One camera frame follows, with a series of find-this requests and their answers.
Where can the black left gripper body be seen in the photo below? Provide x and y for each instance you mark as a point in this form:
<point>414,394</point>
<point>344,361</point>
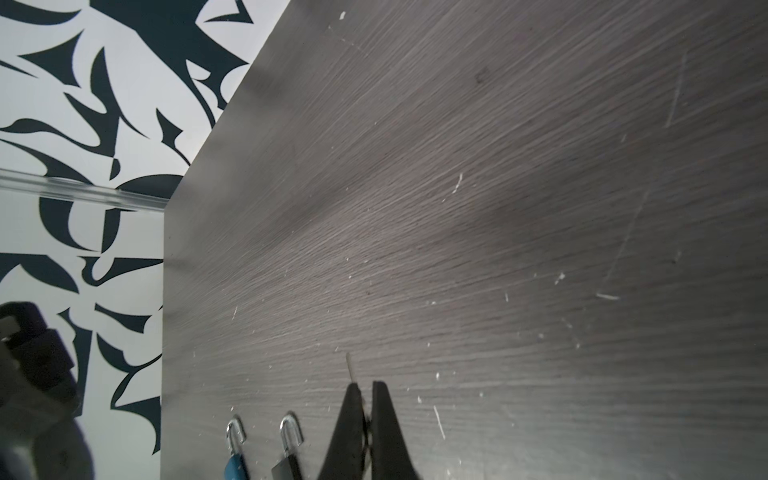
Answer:
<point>40,438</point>

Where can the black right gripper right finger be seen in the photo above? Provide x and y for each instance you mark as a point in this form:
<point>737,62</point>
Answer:
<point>389,454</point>

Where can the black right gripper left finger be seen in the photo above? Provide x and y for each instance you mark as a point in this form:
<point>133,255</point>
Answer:
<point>345,457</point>

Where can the black padlock middle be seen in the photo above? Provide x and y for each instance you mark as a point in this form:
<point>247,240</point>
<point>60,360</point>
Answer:
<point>288,467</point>

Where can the blue padlock left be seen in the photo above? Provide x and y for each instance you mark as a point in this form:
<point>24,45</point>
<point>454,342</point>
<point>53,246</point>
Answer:
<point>235,436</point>

